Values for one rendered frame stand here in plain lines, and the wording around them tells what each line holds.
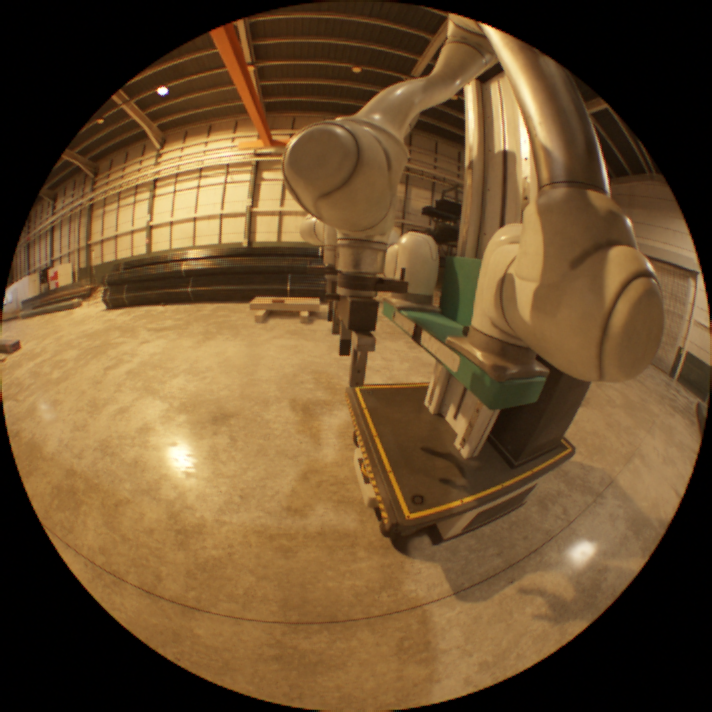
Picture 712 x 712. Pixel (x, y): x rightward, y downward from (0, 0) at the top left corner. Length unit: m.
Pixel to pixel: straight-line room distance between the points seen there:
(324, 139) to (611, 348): 0.29
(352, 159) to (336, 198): 0.04
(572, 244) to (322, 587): 0.95
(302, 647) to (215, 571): 0.37
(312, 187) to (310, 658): 0.99
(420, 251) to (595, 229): 0.64
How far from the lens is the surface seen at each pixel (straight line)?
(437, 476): 0.76
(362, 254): 0.39
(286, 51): 11.41
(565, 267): 0.25
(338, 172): 0.21
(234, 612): 0.92
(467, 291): 0.75
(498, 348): 0.45
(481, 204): 0.88
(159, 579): 1.04
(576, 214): 0.27
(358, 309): 0.38
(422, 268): 0.81
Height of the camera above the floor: 0.87
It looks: 24 degrees down
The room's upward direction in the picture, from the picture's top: 6 degrees clockwise
